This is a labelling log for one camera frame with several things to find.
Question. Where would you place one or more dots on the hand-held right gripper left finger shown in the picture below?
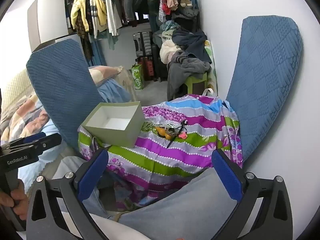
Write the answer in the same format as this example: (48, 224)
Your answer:
(92, 175)

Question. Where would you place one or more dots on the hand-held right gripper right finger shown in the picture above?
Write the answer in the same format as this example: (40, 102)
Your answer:
(227, 177)

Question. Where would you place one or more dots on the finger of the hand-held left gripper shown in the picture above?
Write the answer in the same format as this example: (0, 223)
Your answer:
(37, 136)
(50, 141)

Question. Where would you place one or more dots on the green cardboard box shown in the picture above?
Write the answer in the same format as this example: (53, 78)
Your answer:
(112, 136)

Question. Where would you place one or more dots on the pink hair clip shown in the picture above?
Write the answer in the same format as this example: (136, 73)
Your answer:
(183, 135)

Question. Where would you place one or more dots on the black hair stick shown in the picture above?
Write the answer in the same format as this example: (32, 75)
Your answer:
(171, 142)

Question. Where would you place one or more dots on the orange hair clip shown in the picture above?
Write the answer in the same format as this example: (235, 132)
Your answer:
(162, 132)

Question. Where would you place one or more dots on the person's left hand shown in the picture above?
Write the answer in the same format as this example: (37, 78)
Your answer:
(21, 200)

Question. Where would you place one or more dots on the light blue blanket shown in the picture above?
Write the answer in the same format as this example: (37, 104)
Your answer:
(32, 170)

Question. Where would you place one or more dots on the checked pastel blanket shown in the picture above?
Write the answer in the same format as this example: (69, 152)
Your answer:
(22, 115)

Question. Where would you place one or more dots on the blue quilted cushion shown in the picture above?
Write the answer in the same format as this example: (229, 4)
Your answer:
(62, 87)
(265, 80)

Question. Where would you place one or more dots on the cream quilted blanket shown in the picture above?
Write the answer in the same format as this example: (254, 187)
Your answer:
(17, 85)

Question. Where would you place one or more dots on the colourful striped floral cloth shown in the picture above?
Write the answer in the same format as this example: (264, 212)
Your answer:
(150, 160)

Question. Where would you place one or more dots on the blue bed skirt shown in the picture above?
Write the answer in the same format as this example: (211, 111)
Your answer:
(112, 90)

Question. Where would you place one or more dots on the pink pillow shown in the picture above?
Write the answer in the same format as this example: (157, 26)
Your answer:
(105, 73)

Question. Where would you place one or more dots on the beige cloth cover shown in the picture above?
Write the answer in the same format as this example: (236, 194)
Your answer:
(127, 80)

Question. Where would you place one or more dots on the green plastic stool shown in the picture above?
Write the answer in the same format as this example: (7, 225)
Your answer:
(197, 80)

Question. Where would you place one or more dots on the fruit print board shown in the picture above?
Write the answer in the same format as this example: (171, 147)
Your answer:
(212, 75)

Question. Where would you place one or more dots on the green shopping bag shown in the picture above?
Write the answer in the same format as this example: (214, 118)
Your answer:
(138, 77)

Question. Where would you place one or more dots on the brown patterned garment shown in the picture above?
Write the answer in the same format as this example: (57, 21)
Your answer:
(83, 37)

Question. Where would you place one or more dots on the grey fleece towel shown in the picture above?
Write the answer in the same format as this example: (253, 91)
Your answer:
(190, 65)

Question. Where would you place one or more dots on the teal hanging garment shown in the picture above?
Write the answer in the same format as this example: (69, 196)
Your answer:
(112, 40)

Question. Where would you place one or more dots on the white cabinet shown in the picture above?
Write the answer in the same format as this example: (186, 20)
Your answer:
(50, 17)

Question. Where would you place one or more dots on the red suitcase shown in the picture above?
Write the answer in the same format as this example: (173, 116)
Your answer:
(147, 67)

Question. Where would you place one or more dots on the black suitcase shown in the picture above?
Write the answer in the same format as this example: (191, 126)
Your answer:
(158, 65)

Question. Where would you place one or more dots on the grey suitcase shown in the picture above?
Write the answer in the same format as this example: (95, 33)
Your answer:
(142, 43)

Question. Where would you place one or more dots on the striped white sweater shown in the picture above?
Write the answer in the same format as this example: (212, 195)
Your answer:
(93, 12)

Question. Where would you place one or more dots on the yellow jacket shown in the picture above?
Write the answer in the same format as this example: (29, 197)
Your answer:
(80, 7)

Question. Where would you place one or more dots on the navy garment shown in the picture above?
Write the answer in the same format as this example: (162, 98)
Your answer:
(195, 42)

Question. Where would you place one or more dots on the cream fluffy garment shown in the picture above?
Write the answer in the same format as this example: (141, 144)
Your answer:
(167, 51)

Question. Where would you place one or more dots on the white shirt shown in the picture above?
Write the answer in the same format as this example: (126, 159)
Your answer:
(110, 12)

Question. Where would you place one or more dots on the yellow hoodie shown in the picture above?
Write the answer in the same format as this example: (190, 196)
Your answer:
(101, 7)

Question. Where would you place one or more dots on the blue green garment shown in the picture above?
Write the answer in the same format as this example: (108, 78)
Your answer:
(167, 27)

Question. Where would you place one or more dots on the dark green jacket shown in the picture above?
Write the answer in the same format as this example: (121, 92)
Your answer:
(185, 12)

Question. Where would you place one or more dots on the hanging small laundry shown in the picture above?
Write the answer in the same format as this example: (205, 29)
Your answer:
(172, 0)

